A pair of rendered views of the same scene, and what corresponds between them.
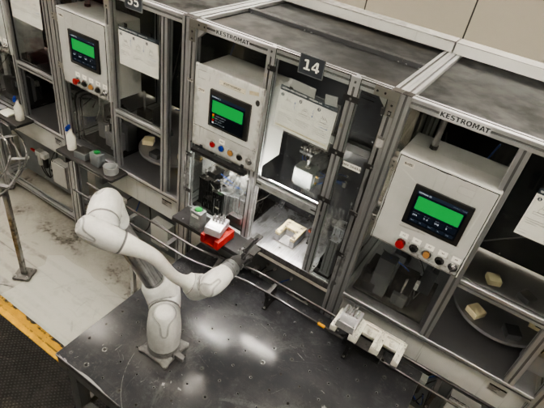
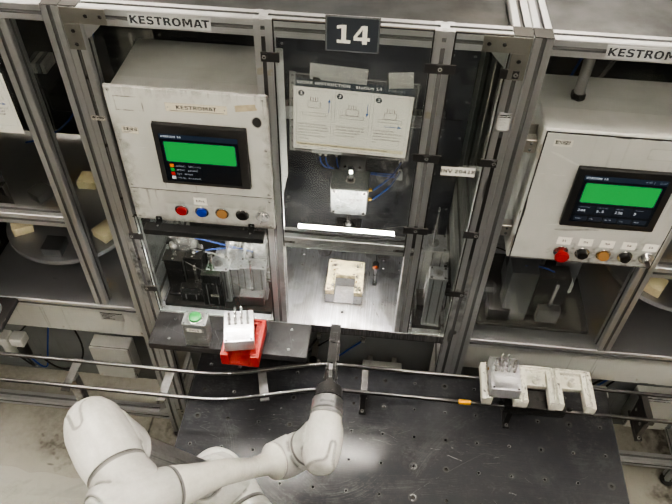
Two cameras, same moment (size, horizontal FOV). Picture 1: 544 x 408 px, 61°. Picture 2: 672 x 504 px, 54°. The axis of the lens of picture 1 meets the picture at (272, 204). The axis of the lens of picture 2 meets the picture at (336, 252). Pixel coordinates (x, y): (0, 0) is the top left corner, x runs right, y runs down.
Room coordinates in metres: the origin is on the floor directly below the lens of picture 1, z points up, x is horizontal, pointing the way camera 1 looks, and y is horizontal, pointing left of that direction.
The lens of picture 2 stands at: (0.65, 0.49, 2.76)
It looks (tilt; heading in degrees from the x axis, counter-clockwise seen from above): 46 degrees down; 338
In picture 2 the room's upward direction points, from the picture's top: 2 degrees clockwise
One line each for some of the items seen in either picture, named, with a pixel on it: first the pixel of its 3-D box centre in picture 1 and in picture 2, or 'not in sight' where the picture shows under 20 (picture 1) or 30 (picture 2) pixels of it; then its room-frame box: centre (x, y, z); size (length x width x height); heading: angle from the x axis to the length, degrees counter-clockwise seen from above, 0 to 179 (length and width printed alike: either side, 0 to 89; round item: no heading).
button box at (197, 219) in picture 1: (198, 217); (198, 326); (2.06, 0.40, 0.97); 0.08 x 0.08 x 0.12; 63
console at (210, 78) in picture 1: (238, 112); (205, 137); (2.22, 0.26, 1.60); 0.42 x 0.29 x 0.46; 63
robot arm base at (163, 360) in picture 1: (167, 346); not in sight; (1.35, 0.38, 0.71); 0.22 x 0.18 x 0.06; 63
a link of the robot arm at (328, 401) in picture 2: (229, 269); (327, 408); (1.54, 0.14, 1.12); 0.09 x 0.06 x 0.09; 63
